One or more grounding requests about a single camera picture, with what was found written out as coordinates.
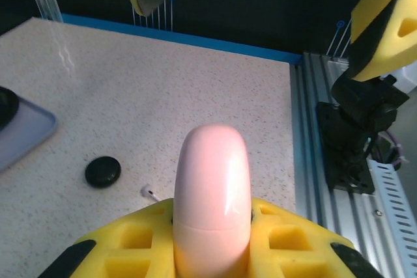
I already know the black round plate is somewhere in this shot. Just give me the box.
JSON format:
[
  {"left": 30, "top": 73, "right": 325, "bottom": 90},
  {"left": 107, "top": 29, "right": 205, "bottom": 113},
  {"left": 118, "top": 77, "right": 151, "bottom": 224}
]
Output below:
[{"left": 0, "top": 85, "right": 20, "bottom": 131}]

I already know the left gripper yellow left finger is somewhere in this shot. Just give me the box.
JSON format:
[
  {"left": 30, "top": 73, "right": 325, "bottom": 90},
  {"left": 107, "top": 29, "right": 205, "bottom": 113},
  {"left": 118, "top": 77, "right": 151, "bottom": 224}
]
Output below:
[{"left": 38, "top": 197, "right": 179, "bottom": 278}]

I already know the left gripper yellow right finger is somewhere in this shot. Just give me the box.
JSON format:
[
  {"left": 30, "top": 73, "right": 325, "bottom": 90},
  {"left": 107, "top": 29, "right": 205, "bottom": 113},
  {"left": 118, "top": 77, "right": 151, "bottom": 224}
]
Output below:
[{"left": 248, "top": 196, "right": 386, "bottom": 278}]

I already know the aluminium mounting rail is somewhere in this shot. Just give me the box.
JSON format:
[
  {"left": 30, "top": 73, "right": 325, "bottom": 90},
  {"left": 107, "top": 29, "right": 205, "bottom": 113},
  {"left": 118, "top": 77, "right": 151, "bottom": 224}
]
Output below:
[{"left": 289, "top": 51, "right": 417, "bottom": 278}]

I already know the lavender plastic tray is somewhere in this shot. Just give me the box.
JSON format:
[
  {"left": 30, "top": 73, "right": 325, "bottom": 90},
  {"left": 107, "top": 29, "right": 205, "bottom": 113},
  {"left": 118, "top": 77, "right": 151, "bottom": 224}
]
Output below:
[{"left": 0, "top": 94, "right": 59, "bottom": 173}]

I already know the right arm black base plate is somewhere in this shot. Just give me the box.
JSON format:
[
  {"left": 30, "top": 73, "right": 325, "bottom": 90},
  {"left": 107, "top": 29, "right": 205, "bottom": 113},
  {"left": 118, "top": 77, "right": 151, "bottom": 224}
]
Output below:
[{"left": 316, "top": 101, "right": 375, "bottom": 196}]

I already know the black earbud charging case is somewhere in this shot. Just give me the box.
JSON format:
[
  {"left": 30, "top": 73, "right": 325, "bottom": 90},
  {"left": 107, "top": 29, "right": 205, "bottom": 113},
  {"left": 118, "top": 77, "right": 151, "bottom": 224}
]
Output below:
[{"left": 85, "top": 156, "right": 122, "bottom": 189}]

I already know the slotted grey cable duct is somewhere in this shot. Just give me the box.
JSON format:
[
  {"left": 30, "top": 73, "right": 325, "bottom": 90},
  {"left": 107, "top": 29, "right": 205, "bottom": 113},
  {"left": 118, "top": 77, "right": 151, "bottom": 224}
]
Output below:
[{"left": 366, "top": 157, "right": 417, "bottom": 278}]

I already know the pink earbud charging case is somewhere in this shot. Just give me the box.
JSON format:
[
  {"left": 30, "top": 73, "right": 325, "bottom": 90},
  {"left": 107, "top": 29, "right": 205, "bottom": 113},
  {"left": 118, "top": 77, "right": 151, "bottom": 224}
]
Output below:
[{"left": 171, "top": 123, "right": 252, "bottom": 278}]

